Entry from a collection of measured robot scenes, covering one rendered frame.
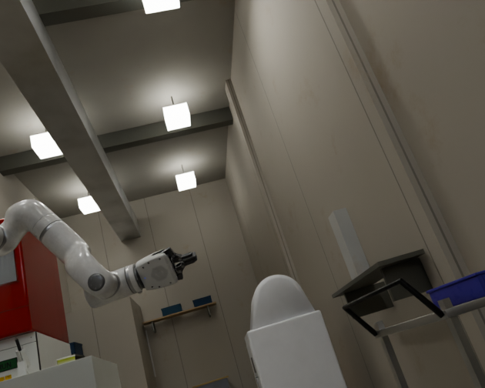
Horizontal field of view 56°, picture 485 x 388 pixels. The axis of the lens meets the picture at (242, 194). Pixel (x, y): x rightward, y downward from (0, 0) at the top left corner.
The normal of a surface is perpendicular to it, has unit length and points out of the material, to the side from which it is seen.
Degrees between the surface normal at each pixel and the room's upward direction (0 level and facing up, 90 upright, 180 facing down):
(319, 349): 90
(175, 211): 90
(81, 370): 90
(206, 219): 90
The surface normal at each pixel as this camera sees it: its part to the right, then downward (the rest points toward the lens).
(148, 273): 0.07, 0.27
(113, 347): 0.06, -0.38
